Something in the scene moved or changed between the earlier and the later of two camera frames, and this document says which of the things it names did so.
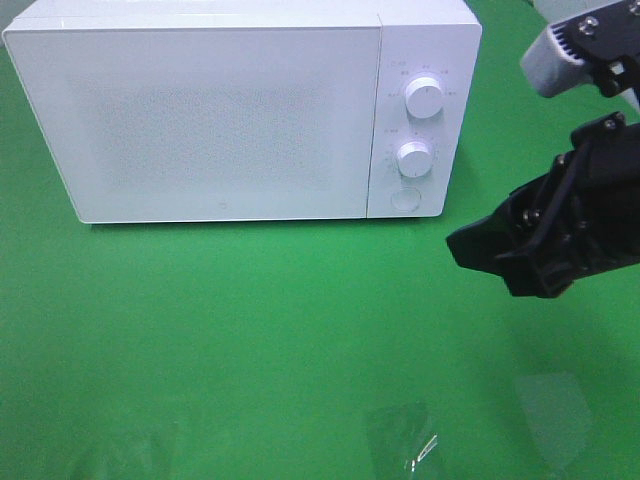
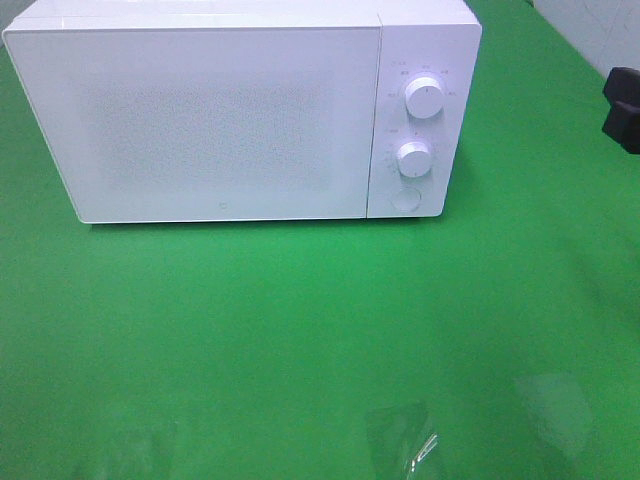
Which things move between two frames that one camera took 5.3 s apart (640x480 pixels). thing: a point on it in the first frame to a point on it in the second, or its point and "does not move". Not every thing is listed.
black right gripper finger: [545, 267] to [622, 124]
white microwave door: [205, 123] does not move
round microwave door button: [405, 200] does not move
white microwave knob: [424, 97] does not move
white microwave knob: [414, 158] does not move
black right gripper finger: [496, 243] to [623, 86]
